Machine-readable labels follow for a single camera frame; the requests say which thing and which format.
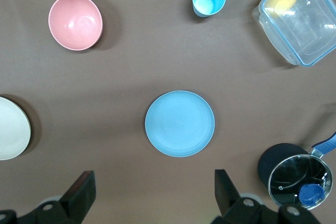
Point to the clear plastic food container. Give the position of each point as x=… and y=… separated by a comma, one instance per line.
x=304, y=32

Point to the glass lid blue knob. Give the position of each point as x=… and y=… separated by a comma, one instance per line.
x=288, y=176

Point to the brown table cover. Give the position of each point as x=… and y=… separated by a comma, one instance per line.
x=157, y=72

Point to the yellow round food item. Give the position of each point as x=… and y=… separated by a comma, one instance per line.
x=282, y=1

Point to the blue plate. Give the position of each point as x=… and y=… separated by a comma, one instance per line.
x=180, y=123

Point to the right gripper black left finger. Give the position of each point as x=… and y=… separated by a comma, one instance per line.
x=84, y=192

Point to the pink bowl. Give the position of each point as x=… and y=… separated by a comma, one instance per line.
x=74, y=22

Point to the beige plate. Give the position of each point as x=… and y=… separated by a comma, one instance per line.
x=11, y=129

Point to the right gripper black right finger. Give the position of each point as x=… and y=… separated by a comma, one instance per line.
x=225, y=195

